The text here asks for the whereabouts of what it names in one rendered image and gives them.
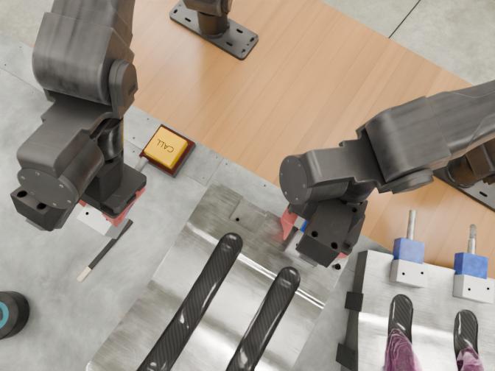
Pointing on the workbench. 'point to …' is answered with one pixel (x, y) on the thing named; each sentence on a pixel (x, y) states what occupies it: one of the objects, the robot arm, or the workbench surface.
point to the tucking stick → (102, 253)
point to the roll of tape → (12, 313)
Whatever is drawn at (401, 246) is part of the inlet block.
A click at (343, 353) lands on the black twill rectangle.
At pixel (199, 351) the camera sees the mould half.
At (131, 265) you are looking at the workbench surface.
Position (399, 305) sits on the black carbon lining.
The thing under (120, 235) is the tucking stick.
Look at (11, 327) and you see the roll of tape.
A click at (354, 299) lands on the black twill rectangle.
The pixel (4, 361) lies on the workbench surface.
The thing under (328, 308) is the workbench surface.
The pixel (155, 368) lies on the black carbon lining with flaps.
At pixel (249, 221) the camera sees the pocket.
